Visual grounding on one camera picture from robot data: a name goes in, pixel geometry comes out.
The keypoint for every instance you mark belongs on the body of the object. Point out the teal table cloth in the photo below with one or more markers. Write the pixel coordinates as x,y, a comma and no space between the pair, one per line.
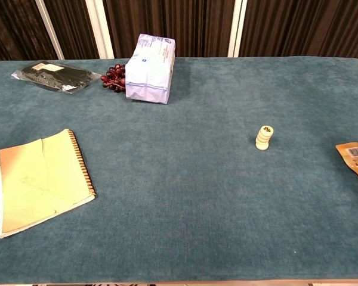
167,208

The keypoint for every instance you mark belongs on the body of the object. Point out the white tissue pack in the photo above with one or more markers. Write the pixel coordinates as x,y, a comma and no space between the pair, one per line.
150,71

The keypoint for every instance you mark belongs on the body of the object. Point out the dark red grape bunch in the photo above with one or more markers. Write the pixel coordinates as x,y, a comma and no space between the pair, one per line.
113,76

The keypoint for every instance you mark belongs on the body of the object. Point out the dark brown pleated curtain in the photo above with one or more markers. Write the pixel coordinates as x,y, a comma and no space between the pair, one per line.
182,26

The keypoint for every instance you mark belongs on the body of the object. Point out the black item in plastic bag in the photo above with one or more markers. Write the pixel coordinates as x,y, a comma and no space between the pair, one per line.
53,76

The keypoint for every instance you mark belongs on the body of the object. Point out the tan spiral notebook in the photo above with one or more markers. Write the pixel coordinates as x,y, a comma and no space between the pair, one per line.
41,181

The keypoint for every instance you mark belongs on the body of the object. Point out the white partition post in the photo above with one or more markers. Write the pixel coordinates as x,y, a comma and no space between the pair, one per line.
100,29
50,29
238,29

